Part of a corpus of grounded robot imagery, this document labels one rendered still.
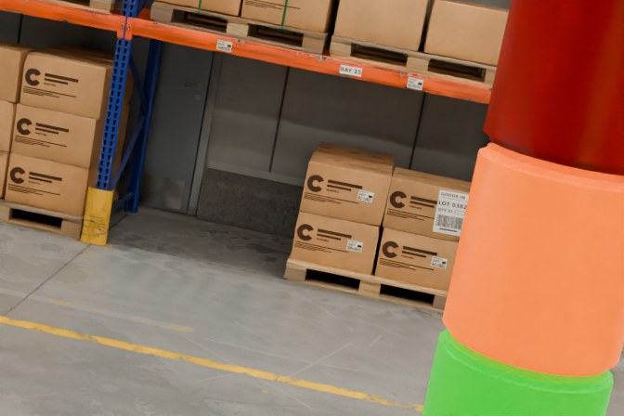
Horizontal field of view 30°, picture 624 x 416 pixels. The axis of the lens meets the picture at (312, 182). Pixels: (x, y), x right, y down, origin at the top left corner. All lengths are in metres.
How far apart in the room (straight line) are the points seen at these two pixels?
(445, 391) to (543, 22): 0.10
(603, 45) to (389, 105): 8.97
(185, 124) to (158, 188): 0.57
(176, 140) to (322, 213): 1.81
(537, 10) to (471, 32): 7.60
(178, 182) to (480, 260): 9.20
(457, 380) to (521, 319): 0.03
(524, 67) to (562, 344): 0.07
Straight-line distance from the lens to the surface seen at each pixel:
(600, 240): 0.31
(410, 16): 7.90
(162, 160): 9.50
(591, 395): 0.32
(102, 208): 8.24
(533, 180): 0.30
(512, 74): 0.31
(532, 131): 0.30
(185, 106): 9.40
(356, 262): 8.18
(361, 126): 9.29
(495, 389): 0.32
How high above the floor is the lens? 2.31
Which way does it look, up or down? 11 degrees down
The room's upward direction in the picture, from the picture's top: 11 degrees clockwise
